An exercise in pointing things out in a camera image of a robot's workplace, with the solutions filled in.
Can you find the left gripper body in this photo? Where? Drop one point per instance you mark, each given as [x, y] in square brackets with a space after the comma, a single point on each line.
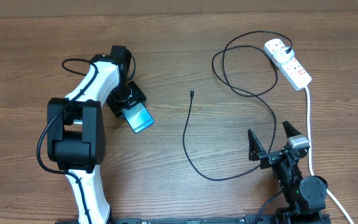
[124, 95]

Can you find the cardboard backdrop panel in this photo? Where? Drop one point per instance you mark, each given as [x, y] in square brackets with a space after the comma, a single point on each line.
[65, 8]

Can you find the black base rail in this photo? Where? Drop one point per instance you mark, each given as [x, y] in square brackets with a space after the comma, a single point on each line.
[197, 220]

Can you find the white charger plug adapter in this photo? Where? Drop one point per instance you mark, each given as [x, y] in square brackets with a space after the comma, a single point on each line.
[283, 55]

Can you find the Samsung Galaxy smartphone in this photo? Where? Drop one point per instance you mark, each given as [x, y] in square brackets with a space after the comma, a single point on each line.
[138, 118]

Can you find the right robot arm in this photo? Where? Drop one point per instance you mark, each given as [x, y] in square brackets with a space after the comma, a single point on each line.
[305, 196]

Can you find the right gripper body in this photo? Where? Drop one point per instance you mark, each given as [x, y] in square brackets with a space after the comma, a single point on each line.
[270, 159]

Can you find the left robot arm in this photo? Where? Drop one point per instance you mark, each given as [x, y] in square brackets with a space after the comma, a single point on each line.
[75, 134]

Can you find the white power strip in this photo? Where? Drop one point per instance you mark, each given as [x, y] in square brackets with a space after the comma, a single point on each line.
[293, 71]

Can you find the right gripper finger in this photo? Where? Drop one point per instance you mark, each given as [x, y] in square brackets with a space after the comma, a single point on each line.
[290, 131]
[255, 147]

